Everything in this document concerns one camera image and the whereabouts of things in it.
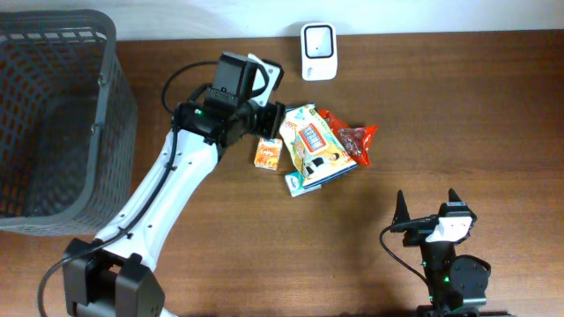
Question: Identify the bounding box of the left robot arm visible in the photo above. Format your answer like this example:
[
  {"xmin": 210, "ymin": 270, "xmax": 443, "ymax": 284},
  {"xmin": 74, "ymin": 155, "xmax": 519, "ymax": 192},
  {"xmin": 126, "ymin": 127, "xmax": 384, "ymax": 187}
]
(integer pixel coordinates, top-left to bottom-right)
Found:
[{"xmin": 62, "ymin": 100, "xmax": 286, "ymax": 316}]

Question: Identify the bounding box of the teal tissue pack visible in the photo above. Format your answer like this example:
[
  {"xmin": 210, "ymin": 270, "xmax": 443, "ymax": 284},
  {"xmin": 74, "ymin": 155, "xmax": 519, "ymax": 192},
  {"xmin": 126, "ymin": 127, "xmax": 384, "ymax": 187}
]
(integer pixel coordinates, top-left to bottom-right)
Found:
[{"xmin": 285, "ymin": 172, "xmax": 322, "ymax": 197}]

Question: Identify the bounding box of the white barcode scanner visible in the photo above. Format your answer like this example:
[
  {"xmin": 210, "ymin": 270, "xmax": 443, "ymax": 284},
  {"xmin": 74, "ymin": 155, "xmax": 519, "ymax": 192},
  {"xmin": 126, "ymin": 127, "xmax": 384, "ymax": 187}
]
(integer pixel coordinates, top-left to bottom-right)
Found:
[{"xmin": 300, "ymin": 22, "xmax": 338, "ymax": 81}]

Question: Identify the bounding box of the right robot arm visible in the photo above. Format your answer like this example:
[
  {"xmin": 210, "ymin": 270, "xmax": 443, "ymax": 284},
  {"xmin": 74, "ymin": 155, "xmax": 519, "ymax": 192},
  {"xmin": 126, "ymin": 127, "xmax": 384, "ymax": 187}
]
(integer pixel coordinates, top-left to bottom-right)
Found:
[{"xmin": 390, "ymin": 189, "xmax": 491, "ymax": 316}]

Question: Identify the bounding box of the yellow snack bag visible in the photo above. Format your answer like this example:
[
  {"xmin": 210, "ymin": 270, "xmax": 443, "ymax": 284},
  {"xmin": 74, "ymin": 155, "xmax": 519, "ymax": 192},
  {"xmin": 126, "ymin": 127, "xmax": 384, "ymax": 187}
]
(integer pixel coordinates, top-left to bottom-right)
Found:
[{"xmin": 278, "ymin": 104, "xmax": 358, "ymax": 188}]

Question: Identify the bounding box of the orange tissue pack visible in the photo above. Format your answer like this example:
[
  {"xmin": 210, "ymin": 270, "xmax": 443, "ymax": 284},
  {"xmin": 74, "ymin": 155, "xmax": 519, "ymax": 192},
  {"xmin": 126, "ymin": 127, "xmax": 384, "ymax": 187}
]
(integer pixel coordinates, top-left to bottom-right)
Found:
[{"xmin": 254, "ymin": 137, "xmax": 283, "ymax": 171}]

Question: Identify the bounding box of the red candy bag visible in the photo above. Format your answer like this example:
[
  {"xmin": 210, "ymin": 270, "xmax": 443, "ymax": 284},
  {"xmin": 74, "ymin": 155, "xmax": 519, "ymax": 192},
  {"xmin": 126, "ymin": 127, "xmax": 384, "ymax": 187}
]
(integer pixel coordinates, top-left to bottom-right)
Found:
[{"xmin": 317, "ymin": 109, "xmax": 378, "ymax": 166}]

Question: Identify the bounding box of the dark grey plastic basket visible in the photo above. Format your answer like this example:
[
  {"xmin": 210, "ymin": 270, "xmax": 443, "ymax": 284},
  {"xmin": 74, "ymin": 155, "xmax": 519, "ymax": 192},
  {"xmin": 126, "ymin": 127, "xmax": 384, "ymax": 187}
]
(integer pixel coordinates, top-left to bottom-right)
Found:
[{"xmin": 1, "ymin": 10, "xmax": 137, "ymax": 236}]

